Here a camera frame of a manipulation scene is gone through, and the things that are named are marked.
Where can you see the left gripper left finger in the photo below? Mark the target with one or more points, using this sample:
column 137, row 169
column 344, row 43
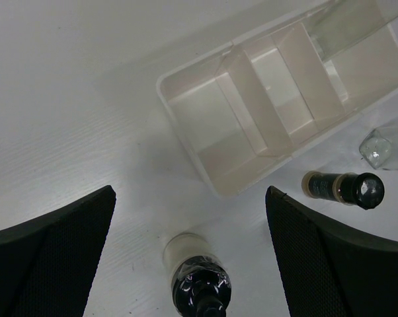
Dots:
column 48, row 264

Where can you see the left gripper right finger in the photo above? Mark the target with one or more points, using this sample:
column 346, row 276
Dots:
column 328, row 268

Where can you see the glass oil bottle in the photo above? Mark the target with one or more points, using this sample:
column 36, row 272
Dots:
column 380, row 147
column 342, row 24

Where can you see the spice jar near tray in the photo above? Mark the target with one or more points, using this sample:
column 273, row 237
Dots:
column 364, row 190

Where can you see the white salt shaker black cap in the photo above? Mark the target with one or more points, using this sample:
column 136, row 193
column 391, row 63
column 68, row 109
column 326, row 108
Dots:
column 199, row 284

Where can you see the white divided organizer tray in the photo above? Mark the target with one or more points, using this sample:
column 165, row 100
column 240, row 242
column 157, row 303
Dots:
column 248, row 107

